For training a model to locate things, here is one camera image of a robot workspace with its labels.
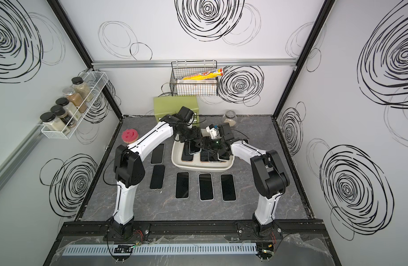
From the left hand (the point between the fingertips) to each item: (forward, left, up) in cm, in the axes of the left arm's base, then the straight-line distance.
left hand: (198, 137), depth 91 cm
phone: (-22, +7, -13) cm, 27 cm away
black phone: (-22, -5, -14) cm, 27 cm away
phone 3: (-6, +3, -2) cm, 7 cm away
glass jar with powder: (+22, -20, -5) cm, 30 cm away
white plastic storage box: (-9, +1, -14) cm, 17 cm away
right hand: (-5, 0, -1) cm, 5 cm away
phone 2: (-21, -17, -18) cm, 32 cm away
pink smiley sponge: (+9, +45, -12) cm, 47 cm away
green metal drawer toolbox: (+31, +25, -4) cm, 40 cm away
